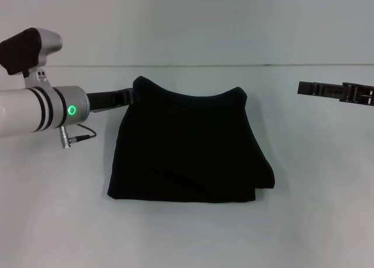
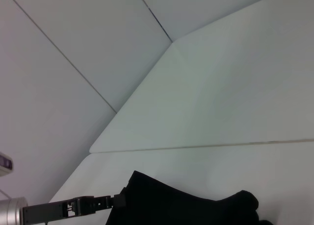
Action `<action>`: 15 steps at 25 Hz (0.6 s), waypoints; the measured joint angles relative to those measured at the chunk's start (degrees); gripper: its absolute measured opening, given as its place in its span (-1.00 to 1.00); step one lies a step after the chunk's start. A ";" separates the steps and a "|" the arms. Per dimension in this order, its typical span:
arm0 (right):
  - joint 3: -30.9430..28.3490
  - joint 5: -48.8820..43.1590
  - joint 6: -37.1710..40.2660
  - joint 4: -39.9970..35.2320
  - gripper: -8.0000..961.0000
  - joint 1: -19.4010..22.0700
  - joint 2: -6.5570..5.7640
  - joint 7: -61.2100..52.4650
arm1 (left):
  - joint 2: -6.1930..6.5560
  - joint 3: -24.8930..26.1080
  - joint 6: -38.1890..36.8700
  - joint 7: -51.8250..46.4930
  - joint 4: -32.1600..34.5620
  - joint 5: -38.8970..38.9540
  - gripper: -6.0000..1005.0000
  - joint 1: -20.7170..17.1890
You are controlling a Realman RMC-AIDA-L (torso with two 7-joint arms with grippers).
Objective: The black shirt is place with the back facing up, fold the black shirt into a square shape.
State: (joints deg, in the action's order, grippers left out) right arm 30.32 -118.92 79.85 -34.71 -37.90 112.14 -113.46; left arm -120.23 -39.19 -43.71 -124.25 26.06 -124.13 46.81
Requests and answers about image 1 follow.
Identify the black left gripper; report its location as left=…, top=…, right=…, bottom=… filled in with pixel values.
left=85, top=85, right=140, bottom=113

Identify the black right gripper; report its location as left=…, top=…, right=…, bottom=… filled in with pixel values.
left=296, top=80, right=374, bottom=107

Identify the black t-shirt white print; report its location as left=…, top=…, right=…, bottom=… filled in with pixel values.
left=106, top=75, right=276, bottom=204

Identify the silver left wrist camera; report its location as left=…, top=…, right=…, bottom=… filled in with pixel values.
left=0, top=27, right=64, bottom=90

